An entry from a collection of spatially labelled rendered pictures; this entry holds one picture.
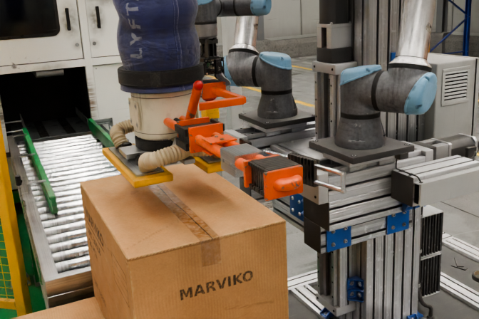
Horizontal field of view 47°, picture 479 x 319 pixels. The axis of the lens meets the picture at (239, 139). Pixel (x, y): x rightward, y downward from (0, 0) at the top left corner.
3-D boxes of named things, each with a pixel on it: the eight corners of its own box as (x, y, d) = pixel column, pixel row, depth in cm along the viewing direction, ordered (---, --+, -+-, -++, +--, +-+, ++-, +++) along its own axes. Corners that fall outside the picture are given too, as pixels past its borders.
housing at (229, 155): (219, 169, 112) (217, 147, 111) (249, 163, 115) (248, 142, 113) (234, 179, 106) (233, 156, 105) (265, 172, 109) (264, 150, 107)
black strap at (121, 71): (109, 79, 153) (107, 65, 151) (188, 70, 162) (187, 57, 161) (132, 91, 133) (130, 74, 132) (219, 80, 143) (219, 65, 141)
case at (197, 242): (94, 295, 184) (79, 181, 174) (205, 265, 200) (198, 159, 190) (145, 411, 132) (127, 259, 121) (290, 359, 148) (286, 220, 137)
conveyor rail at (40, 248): (11, 161, 393) (6, 135, 388) (18, 160, 395) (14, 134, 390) (51, 331, 189) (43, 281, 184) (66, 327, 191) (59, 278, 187)
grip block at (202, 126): (174, 145, 131) (172, 121, 129) (212, 139, 135) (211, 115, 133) (187, 154, 123) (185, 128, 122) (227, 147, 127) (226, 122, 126)
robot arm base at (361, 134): (363, 133, 176) (364, 102, 174) (396, 144, 163) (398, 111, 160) (324, 141, 170) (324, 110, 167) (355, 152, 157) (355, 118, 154)
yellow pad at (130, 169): (102, 154, 162) (100, 138, 161) (135, 149, 166) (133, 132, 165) (134, 189, 133) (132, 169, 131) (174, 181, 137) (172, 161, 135)
